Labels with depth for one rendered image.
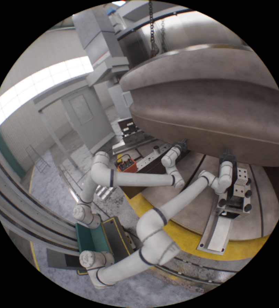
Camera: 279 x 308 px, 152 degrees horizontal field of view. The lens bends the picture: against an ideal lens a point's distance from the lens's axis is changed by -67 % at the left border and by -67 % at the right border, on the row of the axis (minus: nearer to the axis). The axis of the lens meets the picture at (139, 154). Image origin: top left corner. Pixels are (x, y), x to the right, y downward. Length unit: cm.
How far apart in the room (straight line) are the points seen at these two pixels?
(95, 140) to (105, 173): 349
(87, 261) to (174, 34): 503
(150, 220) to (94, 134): 377
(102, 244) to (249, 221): 160
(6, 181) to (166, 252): 98
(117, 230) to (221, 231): 116
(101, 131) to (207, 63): 393
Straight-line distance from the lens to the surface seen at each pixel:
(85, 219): 113
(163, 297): 175
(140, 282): 171
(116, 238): 141
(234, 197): 102
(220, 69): 80
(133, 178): 65
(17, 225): 82
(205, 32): 426
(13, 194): 93
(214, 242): 115
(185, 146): 90
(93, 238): 127
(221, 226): 118
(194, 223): 128
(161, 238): 48
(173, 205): 57
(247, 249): 187
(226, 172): 73
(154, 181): 69
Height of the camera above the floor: 155
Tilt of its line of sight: 36 degrees down
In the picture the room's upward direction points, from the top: 22 degrees counter-clockwise
